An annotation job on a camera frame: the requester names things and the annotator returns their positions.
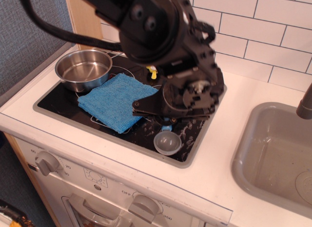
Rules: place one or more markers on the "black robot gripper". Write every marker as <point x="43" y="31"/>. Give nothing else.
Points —
<point x="191" y="93"/>

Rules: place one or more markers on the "blue grey measuring spoon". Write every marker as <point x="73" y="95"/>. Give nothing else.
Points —
<point x="166" y="142"/>

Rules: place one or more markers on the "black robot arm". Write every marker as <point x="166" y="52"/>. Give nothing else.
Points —
<point x="167" y="35"/>

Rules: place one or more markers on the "black toy stove top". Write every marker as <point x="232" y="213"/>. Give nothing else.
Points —
<point x="62" y="104"/>

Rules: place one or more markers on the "white yellow toy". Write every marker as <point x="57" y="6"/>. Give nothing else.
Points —
<point x="152" y="69"/>

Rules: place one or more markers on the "blue folded cloth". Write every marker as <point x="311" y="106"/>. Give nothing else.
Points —
<point x="111" y="103"/>

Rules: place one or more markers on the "grey sink basin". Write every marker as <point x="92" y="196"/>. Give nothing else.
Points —
<point x="273" y="161"/>

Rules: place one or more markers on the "grey faucet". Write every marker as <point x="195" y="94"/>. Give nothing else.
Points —
<point x="304" y="109"/>

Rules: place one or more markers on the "stainless steel pot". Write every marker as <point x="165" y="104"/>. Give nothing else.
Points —
<point x="81" y="71"/>

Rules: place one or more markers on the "right grey oven knob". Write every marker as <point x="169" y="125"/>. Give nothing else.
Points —
<point x="144" y="208"/>

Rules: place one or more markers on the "grey oven knob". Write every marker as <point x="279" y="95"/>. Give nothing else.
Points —
<point x="144" y="208"/>
<point x="46" y="163"/>

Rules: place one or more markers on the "left grey oven knob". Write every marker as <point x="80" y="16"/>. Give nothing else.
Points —
<point x="46" y="163"/>

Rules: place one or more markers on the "orange black object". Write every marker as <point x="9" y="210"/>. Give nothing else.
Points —
<point x="11" y="216"/>

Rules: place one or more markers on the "oven door handle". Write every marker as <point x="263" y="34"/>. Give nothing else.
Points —
<point x="92" y="212"/>

